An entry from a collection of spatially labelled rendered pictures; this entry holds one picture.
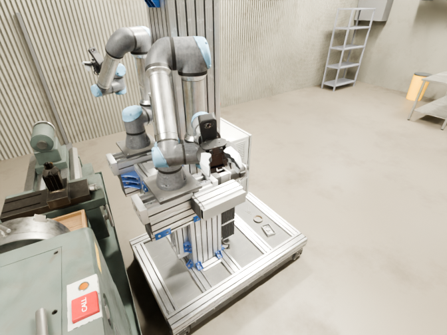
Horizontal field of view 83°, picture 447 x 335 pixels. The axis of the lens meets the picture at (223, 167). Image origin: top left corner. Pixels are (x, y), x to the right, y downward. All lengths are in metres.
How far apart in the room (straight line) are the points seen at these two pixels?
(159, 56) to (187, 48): 0.11
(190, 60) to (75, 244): 0.74
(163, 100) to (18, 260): 0.67
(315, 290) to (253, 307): 0.52
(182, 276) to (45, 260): 1.25
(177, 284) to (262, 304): 0.66
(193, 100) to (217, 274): 1.38
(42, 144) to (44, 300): 1.44
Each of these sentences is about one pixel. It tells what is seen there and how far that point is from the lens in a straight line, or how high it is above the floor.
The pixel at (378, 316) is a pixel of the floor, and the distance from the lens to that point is 2.41.
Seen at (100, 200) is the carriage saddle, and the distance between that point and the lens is 1.71.
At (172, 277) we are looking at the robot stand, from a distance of 2.08.
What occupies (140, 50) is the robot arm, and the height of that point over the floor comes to 1.70.
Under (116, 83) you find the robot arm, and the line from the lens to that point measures 1.83.
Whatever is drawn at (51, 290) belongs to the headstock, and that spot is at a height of 1.25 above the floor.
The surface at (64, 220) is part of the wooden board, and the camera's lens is 1.71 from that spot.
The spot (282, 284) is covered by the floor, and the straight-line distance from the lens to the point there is 2.31.
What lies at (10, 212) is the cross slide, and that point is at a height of 0.97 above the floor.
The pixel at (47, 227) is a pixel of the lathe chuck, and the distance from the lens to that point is 1.19.
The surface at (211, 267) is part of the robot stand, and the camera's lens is 2.08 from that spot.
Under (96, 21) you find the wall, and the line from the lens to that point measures 4.50.
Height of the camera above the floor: 1.91
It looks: 33 degrees down
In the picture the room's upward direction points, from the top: straight up
